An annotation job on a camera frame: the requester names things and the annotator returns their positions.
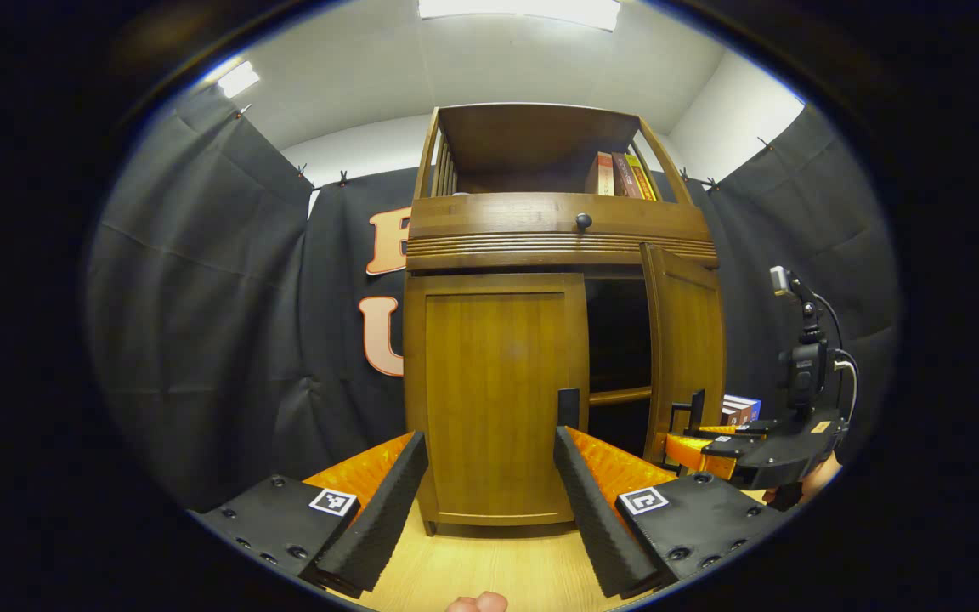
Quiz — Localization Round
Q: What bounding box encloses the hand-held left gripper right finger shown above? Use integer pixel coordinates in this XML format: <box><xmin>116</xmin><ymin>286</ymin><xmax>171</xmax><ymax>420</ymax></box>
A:
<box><xmin>553</xmin><ymin>425</ymin><xmax>788</xmax><ymax>600</ymax></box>

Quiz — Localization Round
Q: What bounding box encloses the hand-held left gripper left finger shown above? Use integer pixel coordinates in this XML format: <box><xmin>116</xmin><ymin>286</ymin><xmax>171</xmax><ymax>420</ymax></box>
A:
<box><xmin>190</xmin><ymin>431</ymin><xmax>429</xmax><ymax>598</ymax></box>

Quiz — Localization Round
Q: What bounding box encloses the ceiling light panel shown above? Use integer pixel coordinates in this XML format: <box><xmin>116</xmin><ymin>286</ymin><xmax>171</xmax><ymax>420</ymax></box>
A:
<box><xmin>418</xmin><ymin>0</ymin><xmax>622</xmax><ymax>31</ymax></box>
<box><xmin>216</xmin><ymin>61</ymin><xmax>261</xmax><ymax>99</ymax></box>

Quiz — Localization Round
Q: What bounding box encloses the white cable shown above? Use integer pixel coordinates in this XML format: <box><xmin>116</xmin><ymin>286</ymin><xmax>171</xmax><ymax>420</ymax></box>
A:
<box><xmin>834</xmin><ymin>360</ymin><xmax>858</xmax><ymax>423</ymax></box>

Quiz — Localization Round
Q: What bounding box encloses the black backdrop cloth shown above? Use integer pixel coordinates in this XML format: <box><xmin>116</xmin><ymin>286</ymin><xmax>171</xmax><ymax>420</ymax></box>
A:
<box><xmin>86</xmin><ymin>85</ymin><xmax>903</xmax><ymax>511</ymax></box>

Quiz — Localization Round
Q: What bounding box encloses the yellow book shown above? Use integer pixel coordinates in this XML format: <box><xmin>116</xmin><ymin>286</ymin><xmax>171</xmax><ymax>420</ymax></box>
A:
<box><xmin>625</xmin><ymin>153</ymin><xmax>659</xmax><ymax>201</ymax></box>

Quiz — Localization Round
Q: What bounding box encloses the wooden drawer with black knob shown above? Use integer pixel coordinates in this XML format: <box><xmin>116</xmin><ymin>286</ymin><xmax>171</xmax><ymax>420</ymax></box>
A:
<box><xmin>405</xmin><ymin>192</ymin><xmax>718</xmax><ymax>271</ymax></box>

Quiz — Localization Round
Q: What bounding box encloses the black cable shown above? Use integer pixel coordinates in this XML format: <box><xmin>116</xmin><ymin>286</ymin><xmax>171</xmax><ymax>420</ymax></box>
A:
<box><xmin>811</xmin><ymin>292</ymin><xmax>862</xmax><ymax>426</ymax></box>

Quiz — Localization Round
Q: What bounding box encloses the wooden double-door shoe cabinet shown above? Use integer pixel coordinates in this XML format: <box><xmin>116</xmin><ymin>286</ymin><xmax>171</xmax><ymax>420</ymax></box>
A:
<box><xmin>403</xmin><ymin>102</ymin><xmax>727</xmax><ymax>538</ymax></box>

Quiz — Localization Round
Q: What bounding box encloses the wooden shoe cabinet door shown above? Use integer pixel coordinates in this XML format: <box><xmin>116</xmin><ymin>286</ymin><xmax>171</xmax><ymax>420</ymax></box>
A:
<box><xmin>640</xmin><ymin>242</ymin><xmax>727</xmax><ymax>470</ymax></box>
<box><xmin>405</xmin><ymin>272</ymin><xmax>591</xmax><ymax>528</ymax></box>

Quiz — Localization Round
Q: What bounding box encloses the dark red book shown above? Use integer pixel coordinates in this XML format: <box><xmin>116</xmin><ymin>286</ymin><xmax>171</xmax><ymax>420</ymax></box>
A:
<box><xmin>611</xmin><ymin>153</ymin><xmax>643</xmax><ymax>199</ymax></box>

